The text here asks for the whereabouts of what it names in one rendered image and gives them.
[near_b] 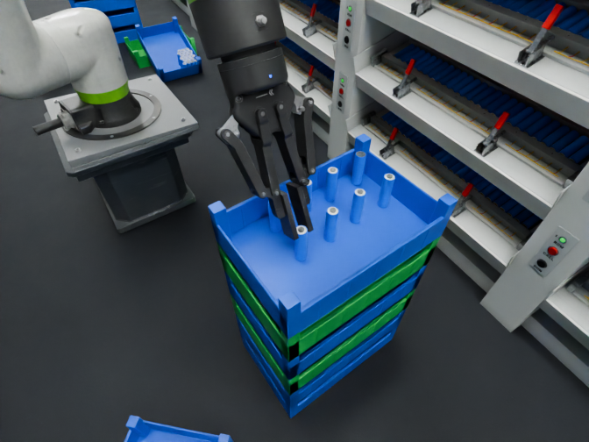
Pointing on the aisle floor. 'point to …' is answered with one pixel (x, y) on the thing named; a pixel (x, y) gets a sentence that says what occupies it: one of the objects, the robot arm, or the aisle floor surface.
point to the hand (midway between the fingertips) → (293, 210)
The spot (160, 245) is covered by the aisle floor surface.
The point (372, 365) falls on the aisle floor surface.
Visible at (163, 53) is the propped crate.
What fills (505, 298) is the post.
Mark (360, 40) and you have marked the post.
